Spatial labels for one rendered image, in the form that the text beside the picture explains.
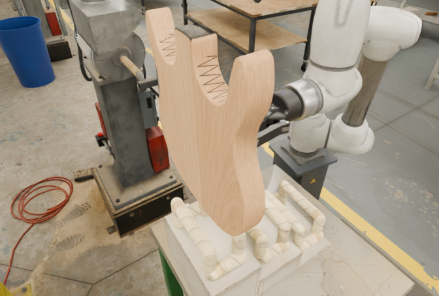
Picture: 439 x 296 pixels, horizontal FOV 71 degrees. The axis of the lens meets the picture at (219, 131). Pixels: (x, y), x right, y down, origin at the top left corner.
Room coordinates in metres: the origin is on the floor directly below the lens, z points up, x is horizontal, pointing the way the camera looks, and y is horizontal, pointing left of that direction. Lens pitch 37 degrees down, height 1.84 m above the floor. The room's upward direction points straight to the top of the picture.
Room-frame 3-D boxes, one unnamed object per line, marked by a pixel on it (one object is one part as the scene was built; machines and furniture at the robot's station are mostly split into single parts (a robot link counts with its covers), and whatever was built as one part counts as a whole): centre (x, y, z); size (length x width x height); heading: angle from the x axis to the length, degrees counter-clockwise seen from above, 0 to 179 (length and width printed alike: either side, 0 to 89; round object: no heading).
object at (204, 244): (0.46, 0.07, 1.20); 0.20 x 0.03 x 0.03; 32
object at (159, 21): (0.58, 0.11, 1.63); 0.07 x 0.04 x 0.09; 32
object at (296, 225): (0.63, -0.20, 1.04); 0.20 x 0.03 x 0.03; 32
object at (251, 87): (0.36, -0.03, 1.64); 0.07 x 0.04 x 0.10; 32
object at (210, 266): (0.39, 0.02, 1.15); 0.03 x 0.03 x 0.09
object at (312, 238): (0.57, -0.29, 0.96); 0.11 x 0.03 x 0.03; 123
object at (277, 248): (0.49, -0.15, 1.04); 0.11 x 0.03 x 0.03; 123
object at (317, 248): (0.65, -0.23, 0.94); 0.27 x 0.15 x 0.01; 33
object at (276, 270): (0.57, -0.10, 0.98); 0.27 x 0.16 x 0.09; 33
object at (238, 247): (0.43, -0.05, 1.15); 0.03 x 0.03 x 0.09
